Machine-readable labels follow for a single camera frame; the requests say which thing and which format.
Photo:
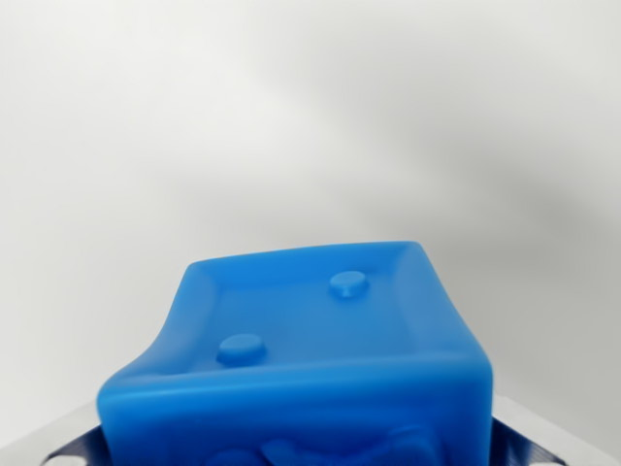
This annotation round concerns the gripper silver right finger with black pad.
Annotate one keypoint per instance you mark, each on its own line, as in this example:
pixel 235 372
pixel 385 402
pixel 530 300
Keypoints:
pixel 533 437

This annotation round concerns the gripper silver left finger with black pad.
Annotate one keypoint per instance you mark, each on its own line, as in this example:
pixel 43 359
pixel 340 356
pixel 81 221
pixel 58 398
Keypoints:
pixel 73 439

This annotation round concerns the blue soft embossed cube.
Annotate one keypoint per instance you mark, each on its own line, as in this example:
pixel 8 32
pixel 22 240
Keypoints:
pixel 301 378

